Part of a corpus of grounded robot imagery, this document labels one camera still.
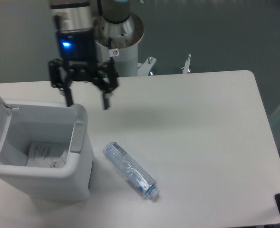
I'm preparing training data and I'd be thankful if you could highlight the crushed clear plastic bottle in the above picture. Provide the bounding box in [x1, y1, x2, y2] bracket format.
[103, 142, 160, 200]

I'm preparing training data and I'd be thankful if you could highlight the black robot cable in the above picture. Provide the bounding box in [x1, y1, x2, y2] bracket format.
[107, 37, 120, 78]

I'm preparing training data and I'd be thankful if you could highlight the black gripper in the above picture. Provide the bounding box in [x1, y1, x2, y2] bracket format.
[48, 29, 119, 110]

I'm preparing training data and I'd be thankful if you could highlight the white trash can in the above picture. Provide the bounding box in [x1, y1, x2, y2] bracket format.
[0, 100, 94, 201]

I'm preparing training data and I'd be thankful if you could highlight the white pedestal base frame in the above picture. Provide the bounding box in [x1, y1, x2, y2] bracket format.
[116, 53, 193, 78]

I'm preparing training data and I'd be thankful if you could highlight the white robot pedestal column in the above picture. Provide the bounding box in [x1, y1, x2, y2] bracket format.
[94, 12, 144, 74]

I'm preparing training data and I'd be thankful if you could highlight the white plastic wrapper bag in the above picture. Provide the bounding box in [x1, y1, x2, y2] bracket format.
[26, 142, 68, 168]

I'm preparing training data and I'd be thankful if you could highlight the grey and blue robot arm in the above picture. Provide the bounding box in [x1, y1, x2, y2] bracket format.
[48, 0, 138, 109]

